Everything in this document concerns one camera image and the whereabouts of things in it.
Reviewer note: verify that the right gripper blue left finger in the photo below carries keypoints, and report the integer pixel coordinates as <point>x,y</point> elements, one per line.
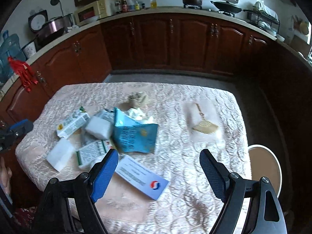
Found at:
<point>53,214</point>

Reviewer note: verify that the cream microwave oven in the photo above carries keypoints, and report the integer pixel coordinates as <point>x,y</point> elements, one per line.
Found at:
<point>99,9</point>

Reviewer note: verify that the silver rice cooker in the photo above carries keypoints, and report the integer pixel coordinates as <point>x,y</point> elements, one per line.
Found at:
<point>51,30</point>

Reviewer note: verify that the white trash bin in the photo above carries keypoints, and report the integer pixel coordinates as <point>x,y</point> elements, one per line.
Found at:
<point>265,163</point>

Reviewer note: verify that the yellow oil bottle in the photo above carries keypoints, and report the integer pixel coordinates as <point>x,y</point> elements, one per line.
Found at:
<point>153,4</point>

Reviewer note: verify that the white foam block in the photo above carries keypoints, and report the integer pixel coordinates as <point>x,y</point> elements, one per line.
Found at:
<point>60,154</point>

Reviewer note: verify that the dark sauce bottle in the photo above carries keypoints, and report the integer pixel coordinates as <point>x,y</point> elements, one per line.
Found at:
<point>124,5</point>

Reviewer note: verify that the person left hand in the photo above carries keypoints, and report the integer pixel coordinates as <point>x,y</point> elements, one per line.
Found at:
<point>6,175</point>

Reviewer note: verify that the white green medicine box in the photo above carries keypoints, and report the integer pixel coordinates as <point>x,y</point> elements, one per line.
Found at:
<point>93,153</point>

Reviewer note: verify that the brown paper ball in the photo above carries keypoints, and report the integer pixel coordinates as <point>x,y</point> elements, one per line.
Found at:
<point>138,100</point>

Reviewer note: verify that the black dish rack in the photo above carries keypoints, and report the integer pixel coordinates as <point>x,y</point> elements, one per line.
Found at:
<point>263,17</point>

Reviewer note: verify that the white patterned cup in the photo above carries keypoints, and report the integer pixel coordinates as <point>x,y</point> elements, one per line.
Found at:
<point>29,49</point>

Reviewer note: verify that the white green milk carton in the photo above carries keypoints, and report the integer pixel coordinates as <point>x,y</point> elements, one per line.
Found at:
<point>72,123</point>

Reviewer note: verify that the red tassel ornament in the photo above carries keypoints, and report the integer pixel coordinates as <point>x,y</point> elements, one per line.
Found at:
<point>25,73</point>

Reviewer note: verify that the white crumpled tissue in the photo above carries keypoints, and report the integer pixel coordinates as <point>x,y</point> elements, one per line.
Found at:
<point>139,116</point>

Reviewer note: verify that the white blue box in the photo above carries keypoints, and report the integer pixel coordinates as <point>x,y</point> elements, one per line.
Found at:
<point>141,178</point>

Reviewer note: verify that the round kitchen scale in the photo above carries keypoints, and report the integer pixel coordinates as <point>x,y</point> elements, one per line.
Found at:
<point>37,20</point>

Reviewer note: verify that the blue snack bag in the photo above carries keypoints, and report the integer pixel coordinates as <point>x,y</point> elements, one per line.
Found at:
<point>131,136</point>

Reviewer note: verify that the pink embossed tablecloth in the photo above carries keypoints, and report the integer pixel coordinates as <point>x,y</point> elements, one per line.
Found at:
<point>179,122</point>

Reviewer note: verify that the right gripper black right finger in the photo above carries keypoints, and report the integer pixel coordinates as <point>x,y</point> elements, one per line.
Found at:
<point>264,213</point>

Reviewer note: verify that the black wok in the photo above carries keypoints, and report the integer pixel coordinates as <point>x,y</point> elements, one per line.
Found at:
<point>227,7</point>

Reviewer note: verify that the blue water jug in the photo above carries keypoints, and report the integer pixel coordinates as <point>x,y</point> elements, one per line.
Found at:
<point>9,48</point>

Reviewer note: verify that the white sponge block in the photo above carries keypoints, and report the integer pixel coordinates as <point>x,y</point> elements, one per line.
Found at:
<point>99,128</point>

